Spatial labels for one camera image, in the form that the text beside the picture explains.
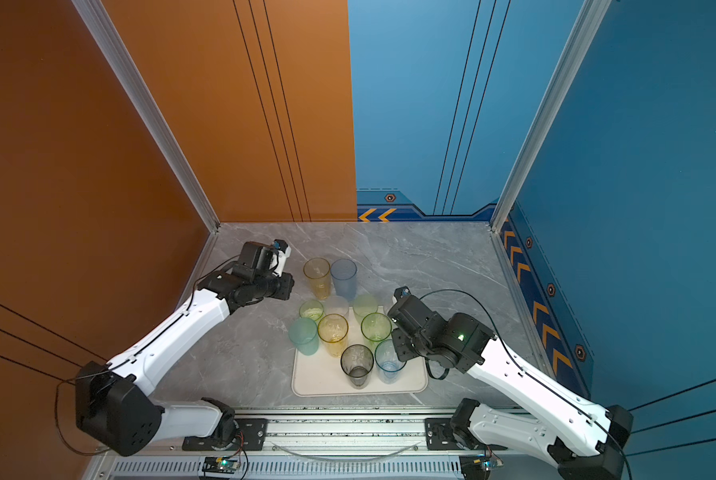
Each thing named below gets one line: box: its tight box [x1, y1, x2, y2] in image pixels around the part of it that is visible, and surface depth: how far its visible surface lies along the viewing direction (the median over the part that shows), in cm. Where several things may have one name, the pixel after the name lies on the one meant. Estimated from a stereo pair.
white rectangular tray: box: [291, 350, 429, 397], surface depth 83 cm
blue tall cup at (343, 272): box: [330, 258, 357, 300], surface depth 93 cm
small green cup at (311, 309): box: [298, 299, 324, 321], surface depth 95 cm
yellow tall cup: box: [303, 257, 331, 300], surface depth 93 cm
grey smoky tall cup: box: [340, 343, 374, 390], surface depth 76 cm
